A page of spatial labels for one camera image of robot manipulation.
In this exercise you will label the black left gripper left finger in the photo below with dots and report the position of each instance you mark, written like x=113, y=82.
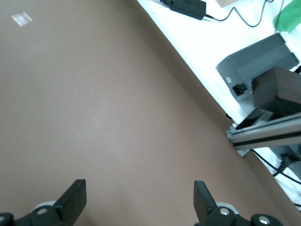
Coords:
x=70, y=200

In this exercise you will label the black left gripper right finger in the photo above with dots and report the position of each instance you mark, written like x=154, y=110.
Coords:
x=204, y=202

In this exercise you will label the black plug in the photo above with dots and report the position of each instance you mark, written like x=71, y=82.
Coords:
x=285, y=162

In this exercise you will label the dark brown wooden block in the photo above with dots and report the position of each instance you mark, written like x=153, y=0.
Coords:
x=277, y=87

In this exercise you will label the grey power supply box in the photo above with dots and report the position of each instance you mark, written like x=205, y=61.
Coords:
x=258, y=54

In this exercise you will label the clear tape patch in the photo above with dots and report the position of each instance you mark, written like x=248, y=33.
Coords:
x=21, y=18

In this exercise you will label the black power adapter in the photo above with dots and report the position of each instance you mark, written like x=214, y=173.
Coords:
x=185, y=7

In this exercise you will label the cardboard piece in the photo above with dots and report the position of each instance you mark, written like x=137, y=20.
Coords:
x=225, y=2

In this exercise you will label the green bag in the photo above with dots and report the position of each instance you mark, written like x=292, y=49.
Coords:
x=288, y=18

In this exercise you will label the aluminium camera post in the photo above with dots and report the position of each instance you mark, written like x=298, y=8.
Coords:
x=258, y=136

